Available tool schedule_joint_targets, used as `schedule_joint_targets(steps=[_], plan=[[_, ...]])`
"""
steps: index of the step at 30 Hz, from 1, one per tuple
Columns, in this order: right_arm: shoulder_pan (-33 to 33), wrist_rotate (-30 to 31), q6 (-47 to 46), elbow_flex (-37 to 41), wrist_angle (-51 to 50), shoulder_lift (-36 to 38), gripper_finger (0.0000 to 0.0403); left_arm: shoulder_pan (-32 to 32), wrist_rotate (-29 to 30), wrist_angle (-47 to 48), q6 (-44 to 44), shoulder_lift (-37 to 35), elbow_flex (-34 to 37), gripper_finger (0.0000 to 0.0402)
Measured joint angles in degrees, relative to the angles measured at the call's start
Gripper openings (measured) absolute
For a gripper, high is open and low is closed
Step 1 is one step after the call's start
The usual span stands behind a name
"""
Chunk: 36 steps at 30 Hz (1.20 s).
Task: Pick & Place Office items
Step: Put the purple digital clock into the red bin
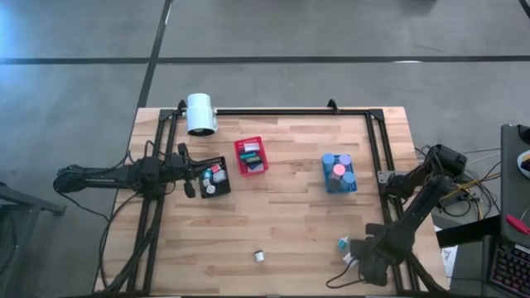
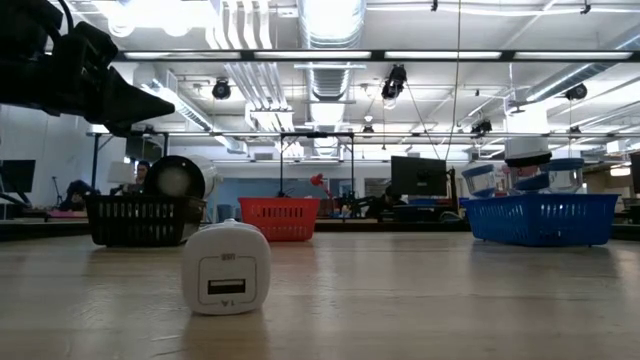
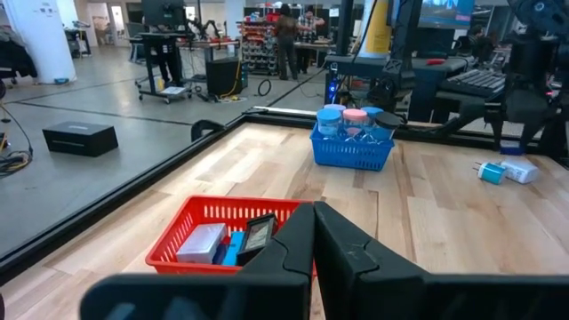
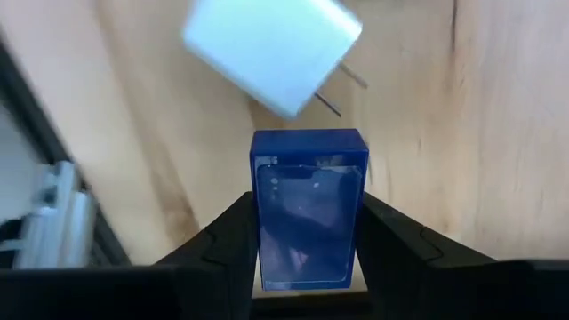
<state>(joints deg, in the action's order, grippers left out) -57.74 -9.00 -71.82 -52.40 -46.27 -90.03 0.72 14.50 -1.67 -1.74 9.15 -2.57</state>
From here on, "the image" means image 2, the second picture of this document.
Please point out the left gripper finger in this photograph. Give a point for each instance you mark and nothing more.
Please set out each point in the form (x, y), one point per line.
(135, 102)

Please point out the white black USB charger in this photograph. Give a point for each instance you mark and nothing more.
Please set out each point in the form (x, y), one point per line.
(225, 280)

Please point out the black capped hourglass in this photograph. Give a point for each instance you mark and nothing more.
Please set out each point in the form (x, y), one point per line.
(529, 160)

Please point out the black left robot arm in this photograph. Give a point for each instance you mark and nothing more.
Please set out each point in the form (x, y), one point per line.
(25, 12)

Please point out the person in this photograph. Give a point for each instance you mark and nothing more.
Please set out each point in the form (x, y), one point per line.
(141, 172)
(77, 192)

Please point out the white cylindrical lamp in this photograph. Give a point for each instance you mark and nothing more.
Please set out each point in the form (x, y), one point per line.
(177, 177)

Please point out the black ceiling spotlight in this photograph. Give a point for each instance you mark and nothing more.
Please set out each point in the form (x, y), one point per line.
(221, 89)
(395, 82)
(481, 125)
(576, 91)

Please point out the black computer monitor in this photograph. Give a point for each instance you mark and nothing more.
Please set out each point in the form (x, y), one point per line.
(417, 175)
(17, 175)

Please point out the black plastic basket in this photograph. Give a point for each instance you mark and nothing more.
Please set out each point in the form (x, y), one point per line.
(142, 220)

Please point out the red plastic basket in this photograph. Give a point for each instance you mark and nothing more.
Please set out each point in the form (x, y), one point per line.
(280, 217)

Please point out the red and green ornament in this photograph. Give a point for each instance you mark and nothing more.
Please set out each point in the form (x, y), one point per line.
(317, 180)

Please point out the blue plastic basket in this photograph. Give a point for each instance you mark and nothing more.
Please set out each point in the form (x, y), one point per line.
(542, 220)

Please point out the black background rig frame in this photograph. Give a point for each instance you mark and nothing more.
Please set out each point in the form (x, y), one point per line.
(315, 135)

